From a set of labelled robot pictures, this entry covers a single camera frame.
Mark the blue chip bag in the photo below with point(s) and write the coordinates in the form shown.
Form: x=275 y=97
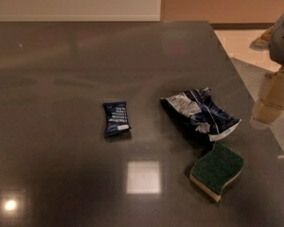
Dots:
x=196 y=109

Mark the blue rxbar blueberry bar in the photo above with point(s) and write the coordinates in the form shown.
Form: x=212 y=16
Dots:
x=116 y=116

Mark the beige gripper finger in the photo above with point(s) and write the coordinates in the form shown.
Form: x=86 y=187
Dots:
x=270 y=103

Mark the green yellow sponge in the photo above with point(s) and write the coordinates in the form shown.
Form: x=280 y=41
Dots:
x=217 y=169

